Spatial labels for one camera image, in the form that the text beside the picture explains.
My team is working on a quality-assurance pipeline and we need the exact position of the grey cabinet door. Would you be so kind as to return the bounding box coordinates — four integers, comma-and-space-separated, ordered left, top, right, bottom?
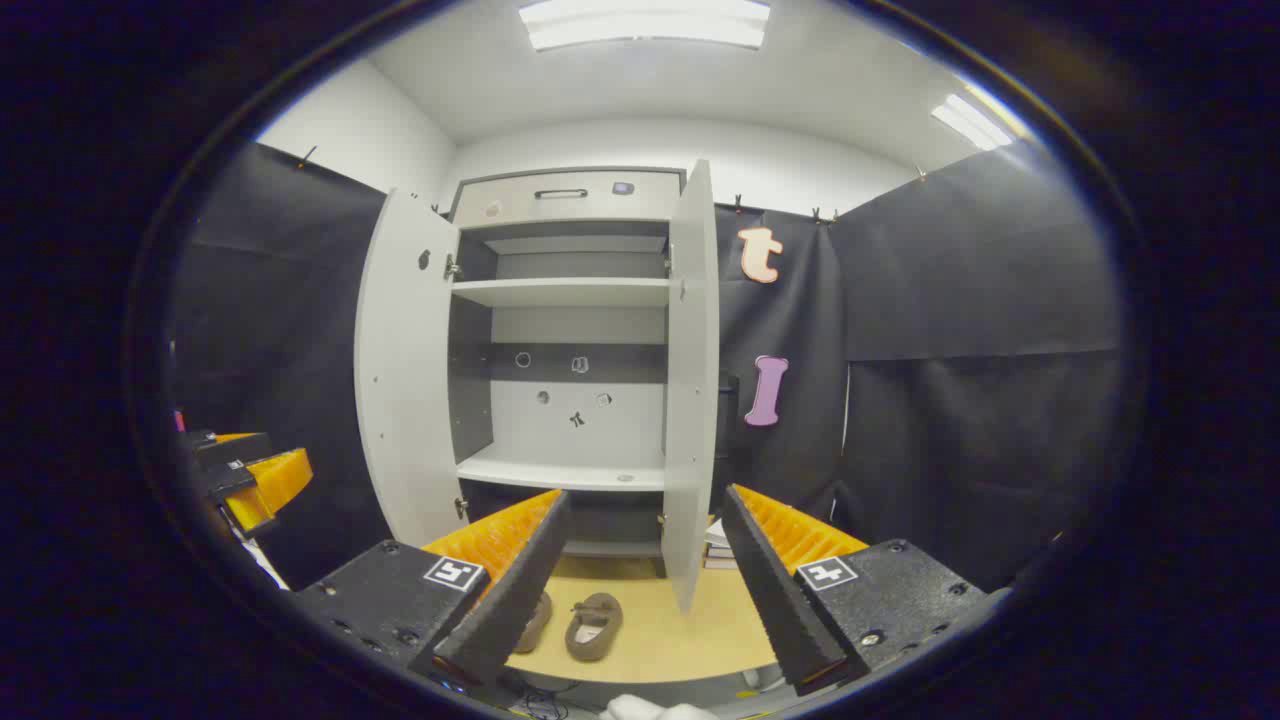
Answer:
660, 158, 721, 613
355, 188, 471, 549

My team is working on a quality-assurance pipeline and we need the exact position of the large ceiling light panel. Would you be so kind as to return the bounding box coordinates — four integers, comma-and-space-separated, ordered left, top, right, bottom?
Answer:
518, 0, 771, 51

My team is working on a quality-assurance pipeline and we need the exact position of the grey shoe cabinet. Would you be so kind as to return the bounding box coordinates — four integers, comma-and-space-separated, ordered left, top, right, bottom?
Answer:
445, 167, 691, 559

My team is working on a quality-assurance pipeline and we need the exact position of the black cable bundle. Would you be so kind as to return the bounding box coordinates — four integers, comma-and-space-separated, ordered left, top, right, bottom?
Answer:
518, 683, 573, 720

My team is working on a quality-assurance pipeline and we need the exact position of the narrow ceiling light panel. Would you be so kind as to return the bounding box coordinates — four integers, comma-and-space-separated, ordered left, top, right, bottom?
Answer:
930, 93, 1016, 151

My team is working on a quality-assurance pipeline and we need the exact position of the brown fuzzy shoe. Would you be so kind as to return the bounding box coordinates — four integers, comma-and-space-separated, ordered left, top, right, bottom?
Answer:
512, 590, 553, 654
565, 592, 624, 661

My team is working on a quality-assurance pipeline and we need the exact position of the black backdrop cloth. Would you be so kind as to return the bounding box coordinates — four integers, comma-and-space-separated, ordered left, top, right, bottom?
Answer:
170, 140, 1126, 593

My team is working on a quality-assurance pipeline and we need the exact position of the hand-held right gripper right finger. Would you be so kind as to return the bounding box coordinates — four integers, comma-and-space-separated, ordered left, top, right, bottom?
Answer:
720, 484, 991, 698

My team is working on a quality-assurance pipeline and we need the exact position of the grey cabinet drawer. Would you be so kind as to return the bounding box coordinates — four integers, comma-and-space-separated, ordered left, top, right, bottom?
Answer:
452, 168, 686, 229

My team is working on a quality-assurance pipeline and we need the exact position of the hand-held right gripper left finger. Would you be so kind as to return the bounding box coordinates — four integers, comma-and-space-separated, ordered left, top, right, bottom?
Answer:
290, 488, 573, 691

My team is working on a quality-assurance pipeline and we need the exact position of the white soft object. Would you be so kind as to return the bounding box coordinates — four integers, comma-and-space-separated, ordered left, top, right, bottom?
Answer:
600, 695, 716, 720

